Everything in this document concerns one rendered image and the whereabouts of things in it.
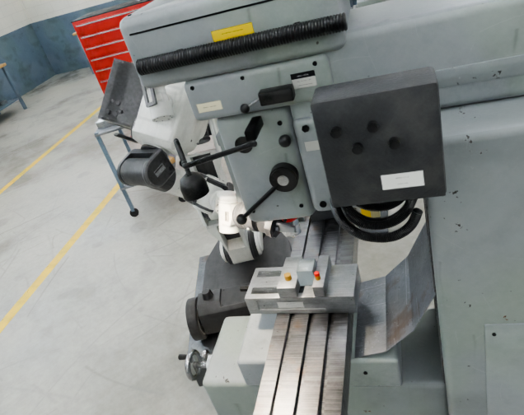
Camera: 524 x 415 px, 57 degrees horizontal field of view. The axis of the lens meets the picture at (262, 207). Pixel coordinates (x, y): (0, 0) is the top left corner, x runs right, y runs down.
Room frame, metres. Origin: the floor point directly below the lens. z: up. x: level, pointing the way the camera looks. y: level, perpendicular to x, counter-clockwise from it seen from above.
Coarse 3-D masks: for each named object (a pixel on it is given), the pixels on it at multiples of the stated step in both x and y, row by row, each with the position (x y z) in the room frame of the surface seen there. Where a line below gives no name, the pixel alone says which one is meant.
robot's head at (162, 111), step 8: (160, 88) 1.43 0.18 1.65; (160, 96) 1.41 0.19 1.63; (168, 96) 1.47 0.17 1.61; (160, 104) 1.40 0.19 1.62; (168, 104) 1.41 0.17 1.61; (152, 112) 1.40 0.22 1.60; (160, 112) 1.38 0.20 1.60; (168, 112) 1.39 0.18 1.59; (152, 120) 1.41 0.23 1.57; (160, 120) 1.42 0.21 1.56
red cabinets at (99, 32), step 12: (96, 12) 6.75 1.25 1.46; (108, 12) 6.47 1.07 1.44; (120, 12) 6.43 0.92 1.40; (132, 12) 6.38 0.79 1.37; (84, 24) 6.54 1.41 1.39; (96, 24) 6.51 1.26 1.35; (108, 24) 6.47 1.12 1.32; (84, 36) 6.57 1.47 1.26; (96, 36) 6.53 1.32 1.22; (108, 36) 6.49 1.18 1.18; (120, 36) 6.45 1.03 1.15; (84, 48) 6.60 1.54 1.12; (96, 48) 6.55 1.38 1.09; (108, 48) 6.51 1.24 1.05; (120, 48) 6.46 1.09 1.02; (96, 60) 6.57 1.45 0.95; (108, 60) 6.52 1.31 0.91; (132, 60) 6.45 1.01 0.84; (96, 72) 6.59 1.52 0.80; (108, 72) 6.54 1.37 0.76
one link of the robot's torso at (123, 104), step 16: (112, 64) 1.61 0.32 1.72; (128, 64) 1.60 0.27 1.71; (112, 80) 1.59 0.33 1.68; (128, 80) 1.57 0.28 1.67; (112, 96) 1.56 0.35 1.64; (128, 96) 1.55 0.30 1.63; (176, 96) 1.51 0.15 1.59; (112, 112) 1.54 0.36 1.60; (128, 112) 1.52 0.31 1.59; (144, 112) 1.51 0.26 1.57; (176, 112) 1.49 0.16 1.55; (192, 112) 1.50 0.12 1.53; (128, 128) 1.65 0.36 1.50; (144, 128) 1.49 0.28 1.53; (160, 128) 1.47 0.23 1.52; (176, 128) 1.46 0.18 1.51; (192, 128) 1.49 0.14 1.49; (144, 144) 1.49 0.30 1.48; (160, 144) 1.47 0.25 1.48; (192, 144) 1.51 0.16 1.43
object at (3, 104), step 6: (78, 42) 10.90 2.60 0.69; (84, 54) 10.90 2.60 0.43; (0, 66) 9.50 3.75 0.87; (90, 66) 10.90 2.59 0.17; (6, 72) 9.59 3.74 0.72; (12, 84) 9.59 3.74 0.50; (18, 96) 9.59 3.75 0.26; (0, 102) 9.39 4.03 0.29; (6, 102) 9.45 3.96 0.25; (12, 102) 9.41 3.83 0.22; (24, 102) 9.63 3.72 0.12; (0, 108) 9.20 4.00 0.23; (24, 108) 9.60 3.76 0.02
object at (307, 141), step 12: (300, 120) 1.02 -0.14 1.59; (312, 120) 1.01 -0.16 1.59; (300, 132) 1.02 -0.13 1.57; (312, 132) 1.01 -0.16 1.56; (300, 144) 1.02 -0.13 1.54; (312, 144) 1.01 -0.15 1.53; (312, 156) 1.01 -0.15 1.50; (312, 168) 1.01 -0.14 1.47; (312, 180) 1.02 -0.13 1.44; (324, 180) 1.01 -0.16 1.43; (312, 192) 1.02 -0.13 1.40; (324, 192) 1.01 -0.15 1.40; (324, 204) 1.01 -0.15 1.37
